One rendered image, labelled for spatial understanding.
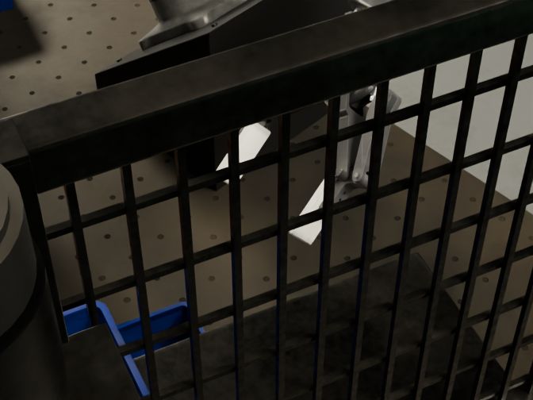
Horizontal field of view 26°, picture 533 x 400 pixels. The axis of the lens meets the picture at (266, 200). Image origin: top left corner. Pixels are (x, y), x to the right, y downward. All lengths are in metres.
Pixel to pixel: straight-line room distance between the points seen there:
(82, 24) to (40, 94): 0.17
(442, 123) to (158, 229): 1.30
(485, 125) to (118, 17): 1.13
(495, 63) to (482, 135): 0.26
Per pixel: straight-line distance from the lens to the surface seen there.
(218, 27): 1.41
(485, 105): 2.80
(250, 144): 1.20
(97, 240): 1.55
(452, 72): 2.87
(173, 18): 1.58
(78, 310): 0.90
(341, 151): 1.10
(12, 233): 0.36
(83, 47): 1.84
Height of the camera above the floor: 1.87
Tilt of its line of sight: 48 degrees down
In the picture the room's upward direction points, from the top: straight up
